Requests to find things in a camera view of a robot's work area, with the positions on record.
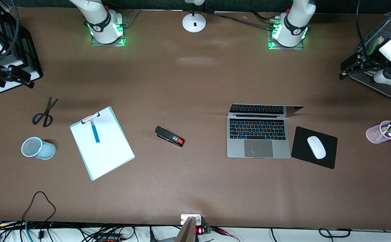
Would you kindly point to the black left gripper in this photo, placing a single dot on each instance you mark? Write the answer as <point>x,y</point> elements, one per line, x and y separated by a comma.
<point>372,59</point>

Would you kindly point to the blue marker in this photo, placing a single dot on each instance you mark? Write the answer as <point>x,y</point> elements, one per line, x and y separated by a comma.
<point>95,132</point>

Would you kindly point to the silver laptop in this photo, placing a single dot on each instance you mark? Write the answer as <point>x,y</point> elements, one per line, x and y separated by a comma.
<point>259,149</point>

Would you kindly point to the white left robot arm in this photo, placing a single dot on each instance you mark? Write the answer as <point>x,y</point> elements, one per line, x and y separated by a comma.
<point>291,28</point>

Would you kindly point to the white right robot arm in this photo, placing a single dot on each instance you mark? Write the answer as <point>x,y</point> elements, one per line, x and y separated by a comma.
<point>103,27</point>

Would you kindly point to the green pen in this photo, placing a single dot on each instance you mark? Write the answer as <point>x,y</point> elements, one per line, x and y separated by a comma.
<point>372,49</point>

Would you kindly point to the wooden clip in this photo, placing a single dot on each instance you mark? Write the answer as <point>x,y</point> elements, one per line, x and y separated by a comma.
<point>380,40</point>

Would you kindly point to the black stacked paper tray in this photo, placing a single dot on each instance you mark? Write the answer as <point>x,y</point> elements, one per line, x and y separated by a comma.
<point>24,40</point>

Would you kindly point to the grey metal mesh tray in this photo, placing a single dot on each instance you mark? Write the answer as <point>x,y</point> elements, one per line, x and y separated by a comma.
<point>384,90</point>

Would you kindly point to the black scissors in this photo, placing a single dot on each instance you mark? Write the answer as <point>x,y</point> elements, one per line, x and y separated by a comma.
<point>47,109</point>

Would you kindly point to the pink translucent pen cup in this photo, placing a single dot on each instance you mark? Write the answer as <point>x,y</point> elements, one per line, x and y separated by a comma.
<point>374,134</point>

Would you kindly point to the light blue mesh pen cup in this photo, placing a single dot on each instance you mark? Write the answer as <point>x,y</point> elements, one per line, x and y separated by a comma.
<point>44,151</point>

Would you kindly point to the white computer mouse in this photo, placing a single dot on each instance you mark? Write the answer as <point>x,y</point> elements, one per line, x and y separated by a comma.
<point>316,148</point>

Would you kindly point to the black mouse pad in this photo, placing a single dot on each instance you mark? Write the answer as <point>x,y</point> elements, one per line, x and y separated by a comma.
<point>299,151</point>

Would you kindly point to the light green clipboard with paper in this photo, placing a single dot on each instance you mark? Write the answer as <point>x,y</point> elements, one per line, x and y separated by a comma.
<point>108,154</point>

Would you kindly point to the black stapler with red tip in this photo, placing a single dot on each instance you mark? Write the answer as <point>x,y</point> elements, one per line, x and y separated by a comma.
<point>168,135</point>

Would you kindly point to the white lamp base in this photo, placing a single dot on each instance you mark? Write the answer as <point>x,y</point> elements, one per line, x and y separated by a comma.
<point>194,25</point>

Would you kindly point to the orange black connector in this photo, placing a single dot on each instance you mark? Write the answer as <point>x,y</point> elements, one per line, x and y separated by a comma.
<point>109,238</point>

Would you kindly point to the circuit board with red light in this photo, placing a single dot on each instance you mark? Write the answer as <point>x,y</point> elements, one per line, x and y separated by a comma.
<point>200,231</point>

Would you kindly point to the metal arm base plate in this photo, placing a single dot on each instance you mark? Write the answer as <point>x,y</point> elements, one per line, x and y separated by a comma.
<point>286,48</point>
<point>108,44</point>

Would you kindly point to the white mount bracket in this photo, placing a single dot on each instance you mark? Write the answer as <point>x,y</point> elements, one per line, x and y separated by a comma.
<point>183,218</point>

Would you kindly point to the grey camera mount beam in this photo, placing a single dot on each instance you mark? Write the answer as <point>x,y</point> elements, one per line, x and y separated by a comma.
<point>186,232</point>

